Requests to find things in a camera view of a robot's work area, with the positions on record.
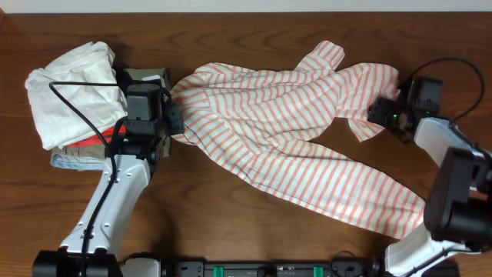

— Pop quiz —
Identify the red white striped shirt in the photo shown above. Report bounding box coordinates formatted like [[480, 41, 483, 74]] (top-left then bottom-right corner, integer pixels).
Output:
[[171, 41, 424, 239]]

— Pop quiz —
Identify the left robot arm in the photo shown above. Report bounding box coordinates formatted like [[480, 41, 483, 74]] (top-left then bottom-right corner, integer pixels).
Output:
[[32, 82, 184, 277]]

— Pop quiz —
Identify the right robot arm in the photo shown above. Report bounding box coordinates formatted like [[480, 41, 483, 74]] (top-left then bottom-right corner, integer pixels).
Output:
[[367, 76, 491, 276]]

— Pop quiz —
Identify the navy and red folded garment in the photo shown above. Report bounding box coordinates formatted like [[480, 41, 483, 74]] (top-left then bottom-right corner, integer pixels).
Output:
[[67, 68, 130, 148]]

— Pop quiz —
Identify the olive green folded garment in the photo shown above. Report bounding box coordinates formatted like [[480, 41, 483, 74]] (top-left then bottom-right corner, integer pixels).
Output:
[[50, 68, 170, 171]]

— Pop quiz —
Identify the light blue folded garment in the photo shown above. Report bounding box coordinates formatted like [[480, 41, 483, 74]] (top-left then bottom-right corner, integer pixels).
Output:
[[50, 154, 105, 171]]

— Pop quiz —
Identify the white crumpled garment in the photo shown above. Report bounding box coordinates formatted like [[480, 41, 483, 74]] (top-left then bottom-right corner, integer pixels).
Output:
[[25, 42, 127, 150]]

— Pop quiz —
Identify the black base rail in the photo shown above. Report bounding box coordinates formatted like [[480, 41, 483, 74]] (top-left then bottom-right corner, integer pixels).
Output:
[[118, 252, 385, 277]]

